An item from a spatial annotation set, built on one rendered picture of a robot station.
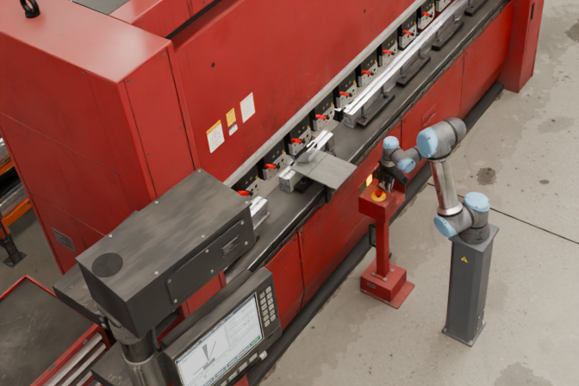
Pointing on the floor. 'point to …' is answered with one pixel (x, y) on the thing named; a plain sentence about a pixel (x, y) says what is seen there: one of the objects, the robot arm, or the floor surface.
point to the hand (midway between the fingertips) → (389, 190)
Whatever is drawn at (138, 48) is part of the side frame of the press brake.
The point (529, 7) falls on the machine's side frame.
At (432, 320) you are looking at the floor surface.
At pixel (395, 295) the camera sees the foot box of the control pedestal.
